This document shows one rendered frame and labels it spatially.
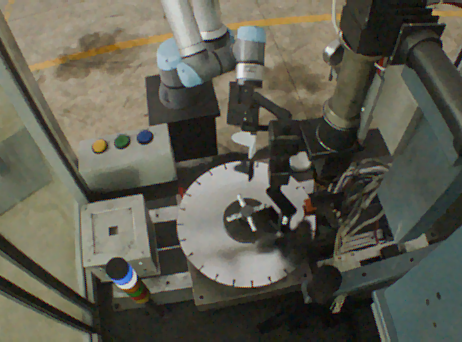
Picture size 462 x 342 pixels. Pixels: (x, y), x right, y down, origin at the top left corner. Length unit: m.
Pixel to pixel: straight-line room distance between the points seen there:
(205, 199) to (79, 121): 1.66
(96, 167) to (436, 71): 0.96
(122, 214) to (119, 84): 1.67
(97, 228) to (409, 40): 0.88
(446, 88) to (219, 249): 0.67
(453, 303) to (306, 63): 2.39
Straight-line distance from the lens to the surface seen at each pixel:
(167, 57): 1.29
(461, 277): 0.40
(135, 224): 1.04
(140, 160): 1.15
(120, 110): 2.50
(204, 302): 1.00
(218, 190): 1.00
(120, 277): 0.72
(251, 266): 0.92
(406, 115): 0.56
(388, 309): 0.54
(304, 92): 2.51
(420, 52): 0.44
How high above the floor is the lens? 1.83
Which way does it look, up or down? 59 degrees down
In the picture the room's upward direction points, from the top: 2 degrees counter-clockwise
